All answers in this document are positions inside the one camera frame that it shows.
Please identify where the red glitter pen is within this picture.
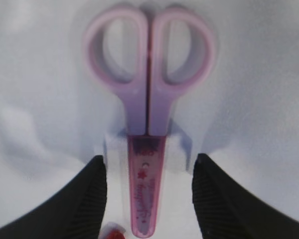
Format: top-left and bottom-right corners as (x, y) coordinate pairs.
(98, 222), (126, 239)

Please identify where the pink scissors purple sheath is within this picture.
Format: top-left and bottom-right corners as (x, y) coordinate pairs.
(82, 5), (216, 239)

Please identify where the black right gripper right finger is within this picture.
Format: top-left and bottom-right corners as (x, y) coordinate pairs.
(192, 153), (299, 239)

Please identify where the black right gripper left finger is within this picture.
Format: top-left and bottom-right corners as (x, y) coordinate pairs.
(0, 155), (107, 239)

